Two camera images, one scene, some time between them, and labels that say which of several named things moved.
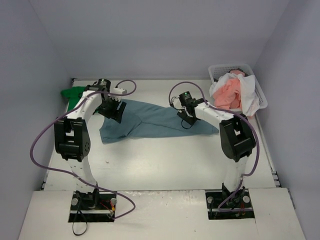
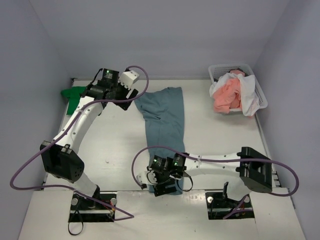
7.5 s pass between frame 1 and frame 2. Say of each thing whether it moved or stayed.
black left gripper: moved
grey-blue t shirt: moved
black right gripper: moved
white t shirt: stayed
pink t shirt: stayed
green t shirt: stayed
